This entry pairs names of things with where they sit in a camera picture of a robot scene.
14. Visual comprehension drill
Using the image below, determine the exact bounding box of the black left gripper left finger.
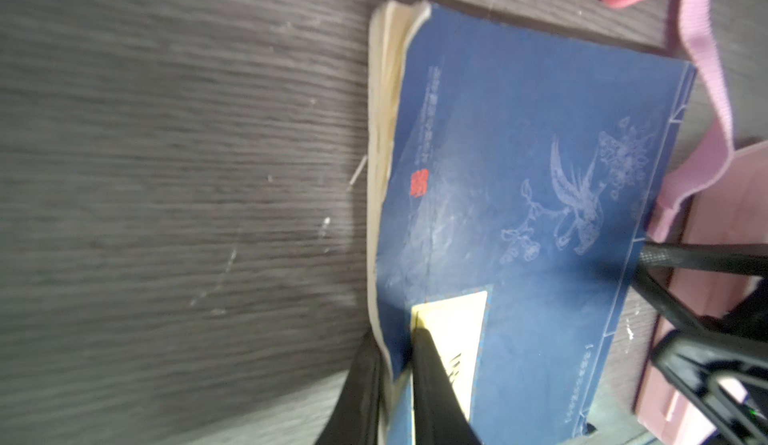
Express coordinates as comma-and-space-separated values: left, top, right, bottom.
316, 330, 383, 445

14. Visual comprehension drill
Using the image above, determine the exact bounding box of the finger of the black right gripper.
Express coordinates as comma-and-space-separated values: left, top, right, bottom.
640, 242, 767, 277
651, 330, 767, 444

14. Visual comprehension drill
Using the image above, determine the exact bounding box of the pink pencil case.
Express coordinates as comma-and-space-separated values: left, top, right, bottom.
635, 141, 767, 444

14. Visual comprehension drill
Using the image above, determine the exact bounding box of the navy blue notebook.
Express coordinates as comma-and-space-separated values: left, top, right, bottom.
367, 1, 696, 444

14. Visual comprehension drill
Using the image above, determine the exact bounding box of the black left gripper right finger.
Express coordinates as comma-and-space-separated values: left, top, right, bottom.
411, 328, 480, 445

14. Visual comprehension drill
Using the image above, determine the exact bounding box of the pink student backpack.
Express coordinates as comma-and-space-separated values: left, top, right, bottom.
599, 0, 736, 243

